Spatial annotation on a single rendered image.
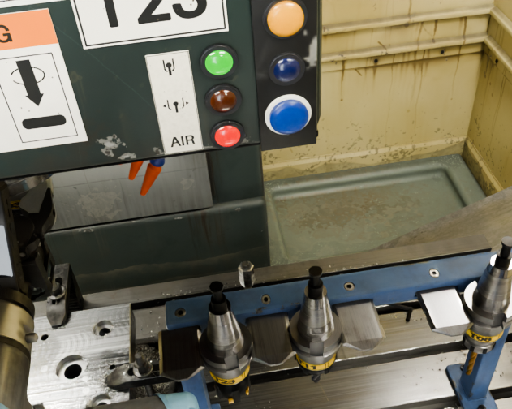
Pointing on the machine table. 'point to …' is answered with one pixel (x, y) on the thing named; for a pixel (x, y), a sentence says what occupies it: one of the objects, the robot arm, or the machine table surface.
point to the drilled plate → (65, 348)
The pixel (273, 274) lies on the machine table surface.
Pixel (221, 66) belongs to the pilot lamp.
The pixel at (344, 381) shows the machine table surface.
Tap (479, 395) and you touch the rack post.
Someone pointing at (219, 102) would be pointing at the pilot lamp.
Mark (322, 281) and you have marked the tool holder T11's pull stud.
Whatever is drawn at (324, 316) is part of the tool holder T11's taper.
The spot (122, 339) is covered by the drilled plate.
